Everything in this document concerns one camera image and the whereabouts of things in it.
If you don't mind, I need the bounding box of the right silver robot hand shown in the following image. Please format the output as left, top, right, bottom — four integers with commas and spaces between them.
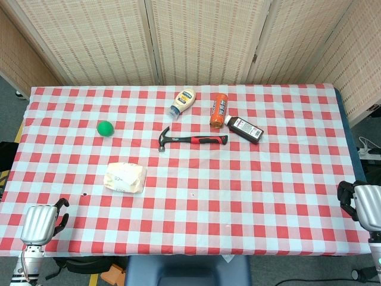
337, 180, 381, 233

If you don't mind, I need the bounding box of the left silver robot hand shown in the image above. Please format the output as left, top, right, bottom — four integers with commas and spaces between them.
20, 198, 70, 245

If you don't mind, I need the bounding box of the cream plastic bag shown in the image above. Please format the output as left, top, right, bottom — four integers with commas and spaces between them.
104, 162, 148, 194

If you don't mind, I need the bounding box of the white power strip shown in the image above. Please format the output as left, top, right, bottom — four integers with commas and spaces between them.
358, 136, 381, 160

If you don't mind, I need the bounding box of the green ball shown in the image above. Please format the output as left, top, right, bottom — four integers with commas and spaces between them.
96, 120, 115, 138

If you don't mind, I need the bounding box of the dark brown medicine bottle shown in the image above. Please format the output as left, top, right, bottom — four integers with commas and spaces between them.
224, 115, 265, 145

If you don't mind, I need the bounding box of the red white checkered tablecloth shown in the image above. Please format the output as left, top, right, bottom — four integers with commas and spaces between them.
0, 83, 372, 257

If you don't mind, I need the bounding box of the orange bottle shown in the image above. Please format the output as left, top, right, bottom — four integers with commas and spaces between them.
210, 92, 229, 129

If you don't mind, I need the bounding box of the black red claw hammer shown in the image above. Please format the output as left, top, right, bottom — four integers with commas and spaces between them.
158, 126, 229, 154

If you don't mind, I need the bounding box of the mayonnaise squeeze bottle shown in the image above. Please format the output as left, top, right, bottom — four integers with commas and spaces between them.
167, 88, 196, 120

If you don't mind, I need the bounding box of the woven folding screen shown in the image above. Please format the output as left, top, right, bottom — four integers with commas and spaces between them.
0, 0, 381, 125

